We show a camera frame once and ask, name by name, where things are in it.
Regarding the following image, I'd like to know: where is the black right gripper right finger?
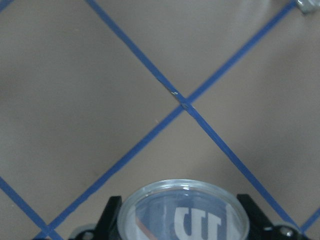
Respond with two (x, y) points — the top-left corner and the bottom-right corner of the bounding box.
(236, 194), (274, 240)

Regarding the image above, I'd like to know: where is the white Wilson tennis ball can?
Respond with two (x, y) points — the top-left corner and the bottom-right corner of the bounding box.
(117, 179), (250, 240)

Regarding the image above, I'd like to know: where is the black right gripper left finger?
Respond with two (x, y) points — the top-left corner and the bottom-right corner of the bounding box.
(96, 196), (122, 240)

